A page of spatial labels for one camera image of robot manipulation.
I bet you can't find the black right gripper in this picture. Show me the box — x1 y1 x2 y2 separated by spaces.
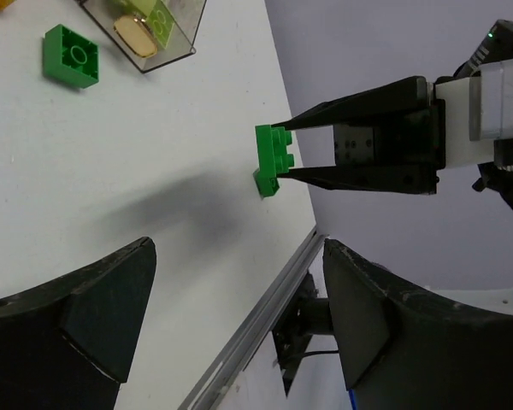
273 76 438 195

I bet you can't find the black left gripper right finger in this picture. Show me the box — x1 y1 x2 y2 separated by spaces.
323 239 513 409

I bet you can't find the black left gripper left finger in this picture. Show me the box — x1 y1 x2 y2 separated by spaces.
0 237 156 409

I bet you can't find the long green lego plate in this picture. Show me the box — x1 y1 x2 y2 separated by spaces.
253 125 295 198

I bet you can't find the lime lego brick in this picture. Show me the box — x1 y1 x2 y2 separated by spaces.
147 1 175 49

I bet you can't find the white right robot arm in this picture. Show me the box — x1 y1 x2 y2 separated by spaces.
282 20 513 211

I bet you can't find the clear three-compartment container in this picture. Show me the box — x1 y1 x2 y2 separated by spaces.
78 0 207 73

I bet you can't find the small green lego brick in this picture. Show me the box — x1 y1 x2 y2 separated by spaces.
42 24 99 89

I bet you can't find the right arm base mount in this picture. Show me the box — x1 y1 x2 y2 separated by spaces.
272 272 339 395

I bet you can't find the aluminium rail front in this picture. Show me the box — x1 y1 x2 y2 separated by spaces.
179 227 326 410

